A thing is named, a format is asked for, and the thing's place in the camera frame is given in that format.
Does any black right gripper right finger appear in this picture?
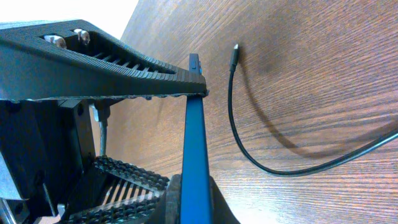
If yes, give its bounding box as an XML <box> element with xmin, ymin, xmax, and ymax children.
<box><xmin>210</xmin><ymin>177</ymin><xmax>239</xmax><ymax>224</ymax></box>

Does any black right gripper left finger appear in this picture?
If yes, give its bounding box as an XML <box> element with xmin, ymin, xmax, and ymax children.
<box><xmin>145</xmin><ymin>174</ymin><xmax>181</xmax><ymax>224</ymax></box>

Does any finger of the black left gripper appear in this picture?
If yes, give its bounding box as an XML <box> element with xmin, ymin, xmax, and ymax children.
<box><xmin>62</xmin><ymin>156</ymin><xmax>170</xmax><ymax>223</ymax></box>
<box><xmin>1</xmin><ymin>20</ymin><xmax>208</xmax><ymax>101</ymax></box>

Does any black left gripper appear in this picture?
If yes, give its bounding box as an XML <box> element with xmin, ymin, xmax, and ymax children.
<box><xmin>1</xmin><ymin>100</ymin><xmax>111</xmax><ymax>223</ymax></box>

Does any blue Galaxy smartphone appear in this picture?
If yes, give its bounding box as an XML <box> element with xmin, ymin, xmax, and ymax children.
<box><xmin>179</xmin><ymin>53</ymin><xmax>215</xmax><ymax>224</ymax></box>

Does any black USB charging cable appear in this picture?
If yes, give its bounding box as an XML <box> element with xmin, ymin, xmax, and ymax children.
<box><xmin>227</xmin><ymin>43</ymin><xmax>398</xmax><ymax>178</ymax></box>

